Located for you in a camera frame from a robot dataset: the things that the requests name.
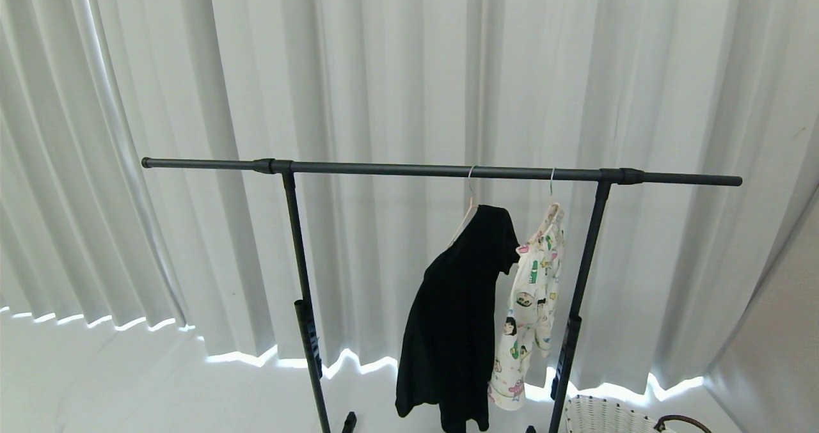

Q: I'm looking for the black short-sleeved shirt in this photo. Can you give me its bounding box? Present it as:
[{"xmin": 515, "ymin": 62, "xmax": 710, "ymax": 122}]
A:
[{"xmin": 395, "ymin": 204, "xmax": 521, "ymax": 433}]

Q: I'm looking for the cream printed garment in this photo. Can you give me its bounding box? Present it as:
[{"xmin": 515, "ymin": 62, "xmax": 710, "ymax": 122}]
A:
[{"xmin": 488, "ymin": 203, "xmax": 566, "ymax": 411}]

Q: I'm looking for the pink clothes hanger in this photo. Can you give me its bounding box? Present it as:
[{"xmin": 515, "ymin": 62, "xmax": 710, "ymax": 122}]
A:
[
  {"xmin": 448, "ymin": 165, "xmax": 481, "ymax": 247},
  {"xmin": 527, "ymin": 168, "xmax": 564, "ymax": 242}
]

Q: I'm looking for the black clothes rack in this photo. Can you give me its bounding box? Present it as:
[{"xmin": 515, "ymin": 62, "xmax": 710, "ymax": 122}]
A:
[{"xmin": 141, "ymin": 157, "xmax": 743, "ymax": 433}]

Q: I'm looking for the white curtain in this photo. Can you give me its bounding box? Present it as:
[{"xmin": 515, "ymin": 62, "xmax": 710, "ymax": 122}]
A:
[{"xmin": 0, "ymin": 0, "xmax": 819, "ymax": 395}]

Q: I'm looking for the white laundry basket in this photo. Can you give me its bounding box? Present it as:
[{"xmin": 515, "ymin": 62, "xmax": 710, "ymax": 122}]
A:
[{"xmin": 562, "ymin": 394, "xmax": 713, "ymax": 433}]

